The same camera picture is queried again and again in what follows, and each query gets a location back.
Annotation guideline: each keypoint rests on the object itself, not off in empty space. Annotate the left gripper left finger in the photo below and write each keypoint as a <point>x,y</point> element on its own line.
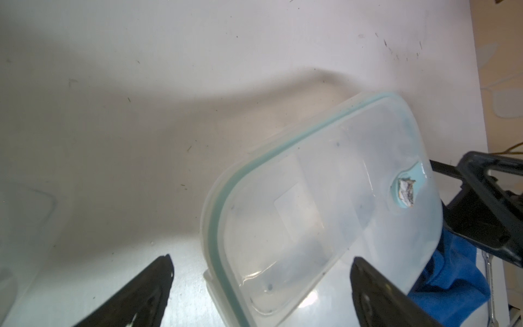
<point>141,302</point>

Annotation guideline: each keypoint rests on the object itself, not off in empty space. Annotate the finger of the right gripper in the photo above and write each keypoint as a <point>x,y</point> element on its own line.
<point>482,212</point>

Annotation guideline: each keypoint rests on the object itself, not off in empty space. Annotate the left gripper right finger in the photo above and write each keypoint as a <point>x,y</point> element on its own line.
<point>378,302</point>

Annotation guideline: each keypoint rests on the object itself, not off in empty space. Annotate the blue cleaning cloth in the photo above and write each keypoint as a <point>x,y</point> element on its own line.
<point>451,286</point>

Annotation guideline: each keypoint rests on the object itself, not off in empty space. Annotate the clear lunch box teal seal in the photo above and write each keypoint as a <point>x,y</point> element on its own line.
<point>281,229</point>

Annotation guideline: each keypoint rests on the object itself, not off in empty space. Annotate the small clear lunch box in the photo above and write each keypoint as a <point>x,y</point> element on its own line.
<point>24,213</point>

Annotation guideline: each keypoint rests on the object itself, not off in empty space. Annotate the silver combination wrench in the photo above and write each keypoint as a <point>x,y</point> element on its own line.
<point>492,319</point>

